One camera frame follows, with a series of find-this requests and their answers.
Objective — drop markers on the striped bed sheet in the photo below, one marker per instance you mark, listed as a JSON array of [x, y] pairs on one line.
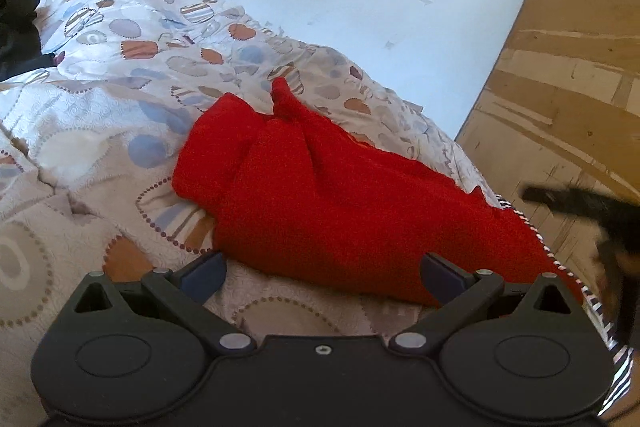
[[607, 337]]

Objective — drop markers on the red knit garment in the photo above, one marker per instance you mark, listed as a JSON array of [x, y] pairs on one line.
[[325, 197]]

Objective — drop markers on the wooden furniture panel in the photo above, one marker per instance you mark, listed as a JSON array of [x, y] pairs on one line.
[[565, 57]]

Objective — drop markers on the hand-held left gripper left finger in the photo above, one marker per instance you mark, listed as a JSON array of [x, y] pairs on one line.
[[202, 278]]

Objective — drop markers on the black garment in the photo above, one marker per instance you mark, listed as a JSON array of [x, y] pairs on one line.
[[17, 37]]

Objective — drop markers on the circle patterned bedspread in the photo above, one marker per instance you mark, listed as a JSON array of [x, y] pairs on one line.
[[100, 117]]

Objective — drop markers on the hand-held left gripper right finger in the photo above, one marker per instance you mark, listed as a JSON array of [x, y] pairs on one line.
[[441, 281]]

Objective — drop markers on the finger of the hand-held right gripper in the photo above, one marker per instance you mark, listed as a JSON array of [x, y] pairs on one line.
[[555, 198]]

